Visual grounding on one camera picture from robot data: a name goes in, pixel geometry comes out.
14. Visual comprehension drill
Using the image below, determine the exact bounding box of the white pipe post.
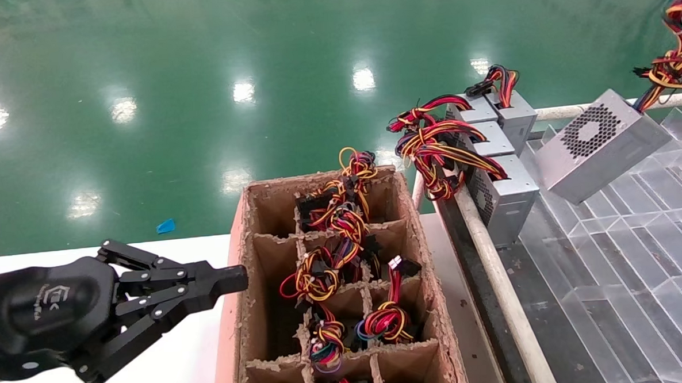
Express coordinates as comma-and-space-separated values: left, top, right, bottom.
411, 170, 430, 212

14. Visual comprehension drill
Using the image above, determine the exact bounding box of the clear acrylic divider tray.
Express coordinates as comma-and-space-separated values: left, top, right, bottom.
513, 108, 682, 383

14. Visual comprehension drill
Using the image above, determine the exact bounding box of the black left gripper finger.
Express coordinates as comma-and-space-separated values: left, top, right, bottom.
95, 233, 249, 301

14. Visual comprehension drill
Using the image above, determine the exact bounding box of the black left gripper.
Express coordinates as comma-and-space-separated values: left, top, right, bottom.
0, 250, 224, 383

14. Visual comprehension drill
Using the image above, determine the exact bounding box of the brown cardboard divider box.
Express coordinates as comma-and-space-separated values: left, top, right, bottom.
205, 163, 471, 383

